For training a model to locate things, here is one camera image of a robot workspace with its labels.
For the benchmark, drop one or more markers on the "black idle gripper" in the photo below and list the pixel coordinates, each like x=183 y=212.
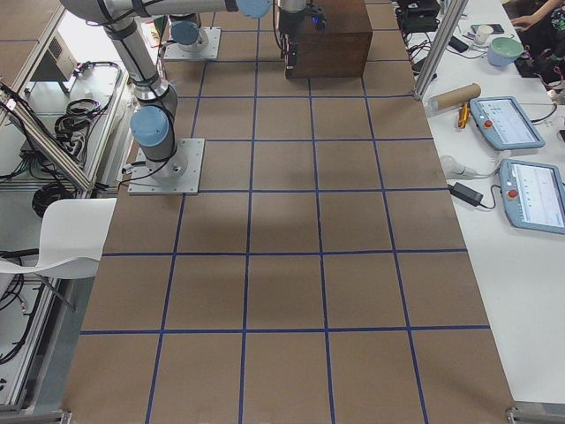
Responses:
x=289 y=22

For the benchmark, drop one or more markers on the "dark wooden drawer cabinet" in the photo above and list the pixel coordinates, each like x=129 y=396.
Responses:
x=343 y=49

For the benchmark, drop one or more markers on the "person's hand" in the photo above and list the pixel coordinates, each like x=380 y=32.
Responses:
x=524 y=22

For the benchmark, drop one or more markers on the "black phone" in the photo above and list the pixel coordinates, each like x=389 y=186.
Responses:
x=458 y=45

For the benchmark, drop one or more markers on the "cardboard tube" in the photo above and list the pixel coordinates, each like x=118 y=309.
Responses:
x=454 y=97

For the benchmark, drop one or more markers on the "white paper cup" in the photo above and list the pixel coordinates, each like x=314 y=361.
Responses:
x=481 y=35

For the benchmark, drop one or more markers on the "yellow tool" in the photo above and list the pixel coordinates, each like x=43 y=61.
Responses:
x=463 y=116

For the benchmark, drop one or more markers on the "green bowl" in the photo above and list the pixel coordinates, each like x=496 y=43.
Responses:
x=503 y=51

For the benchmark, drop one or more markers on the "white light bulb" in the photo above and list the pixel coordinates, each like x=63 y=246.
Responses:
x=452 y=168

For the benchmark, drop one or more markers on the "upper teach pendant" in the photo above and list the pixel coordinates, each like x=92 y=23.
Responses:
x=504 y=124

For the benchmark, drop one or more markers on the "teach pendant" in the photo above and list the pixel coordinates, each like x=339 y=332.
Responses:
x=504 y=124
x=532 y=195

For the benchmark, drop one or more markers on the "black power adapter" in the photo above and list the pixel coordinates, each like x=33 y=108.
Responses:
x=466 y=194

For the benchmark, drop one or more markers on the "brown paper grid mat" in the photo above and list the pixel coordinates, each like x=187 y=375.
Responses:
x=319 y=276

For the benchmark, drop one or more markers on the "lower teach pendant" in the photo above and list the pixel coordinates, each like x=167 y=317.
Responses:
x=532 y=195

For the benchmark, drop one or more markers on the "white paper sheet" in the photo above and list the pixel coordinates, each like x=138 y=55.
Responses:
x=73 y=234

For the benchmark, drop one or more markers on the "aluminium frame post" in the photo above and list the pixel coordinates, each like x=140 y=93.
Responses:
x=446 y=29

